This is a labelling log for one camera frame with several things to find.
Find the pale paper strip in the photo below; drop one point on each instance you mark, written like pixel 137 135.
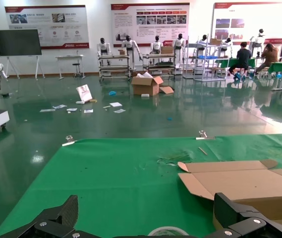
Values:
pixel 106 106

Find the clear tape roll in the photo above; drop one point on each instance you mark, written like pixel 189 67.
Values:
pixel 168 227

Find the cardboard box with holed flap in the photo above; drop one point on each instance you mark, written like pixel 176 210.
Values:
pixel 242 181

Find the small white foam block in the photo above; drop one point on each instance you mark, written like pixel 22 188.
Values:
pixel 145 95

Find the white black humanoid robot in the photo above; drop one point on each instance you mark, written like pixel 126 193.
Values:
pixel 179 44
pixel 259 38
pixel 227 42
pixel 203 41
pixel 103 47
pixel 129 45
pixel 156 45

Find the thin wooden stick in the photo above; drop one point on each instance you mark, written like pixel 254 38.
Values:
pixel 202 150

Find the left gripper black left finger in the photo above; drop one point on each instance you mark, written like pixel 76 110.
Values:
pixel 64 218

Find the seated person in black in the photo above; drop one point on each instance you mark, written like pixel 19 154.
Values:
pixel 242 57

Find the seated person in brown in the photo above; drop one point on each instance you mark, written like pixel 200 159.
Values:
pixel 270 55

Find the yellow flat item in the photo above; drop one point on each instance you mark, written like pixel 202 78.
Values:
pixel 93 101

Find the clear plastic film scrap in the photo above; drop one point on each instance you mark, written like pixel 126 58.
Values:
pixel 173 158

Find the large open cardboard carton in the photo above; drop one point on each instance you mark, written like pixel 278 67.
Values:
pixel 145 86

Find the white paper bag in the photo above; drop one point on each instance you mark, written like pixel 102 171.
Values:
pixel 83 93

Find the grey metal frame rack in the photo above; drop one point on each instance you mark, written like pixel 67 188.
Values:
pixel 205 44

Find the metal binder clip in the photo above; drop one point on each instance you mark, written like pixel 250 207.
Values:
pixel 69 141
pixel 203 135

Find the white narrow table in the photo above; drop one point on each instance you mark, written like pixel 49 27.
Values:
pixel 70 57

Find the metal workbench rack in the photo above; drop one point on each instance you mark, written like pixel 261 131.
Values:
pixel 113 57
pixel 158 56

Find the white red wall info poster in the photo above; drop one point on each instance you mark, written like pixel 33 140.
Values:
pixel 64 24
pixel 126 19
pixel 254 17

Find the white paper sheet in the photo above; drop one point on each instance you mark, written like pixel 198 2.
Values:
pixel 47 110
pixel 72 109
pixel 59 106
pixel 88 111
pixel 119 110
pixel 116 104

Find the blue cap shaped item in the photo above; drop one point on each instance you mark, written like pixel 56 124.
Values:
pixel 112 93

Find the black display board on stand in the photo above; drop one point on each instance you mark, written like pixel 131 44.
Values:
pixel 16 42

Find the flat cardboard piece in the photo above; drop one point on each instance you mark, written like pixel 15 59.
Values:
pixel 166 89

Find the black round stool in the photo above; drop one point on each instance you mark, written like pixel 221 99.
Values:
pixel 75 65

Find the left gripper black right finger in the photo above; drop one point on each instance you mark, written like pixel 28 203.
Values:
pixel 242 220

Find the green table cloth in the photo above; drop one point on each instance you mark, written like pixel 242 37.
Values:
pixel 106 186

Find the small white box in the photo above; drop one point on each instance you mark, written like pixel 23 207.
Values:
pixel 80 102

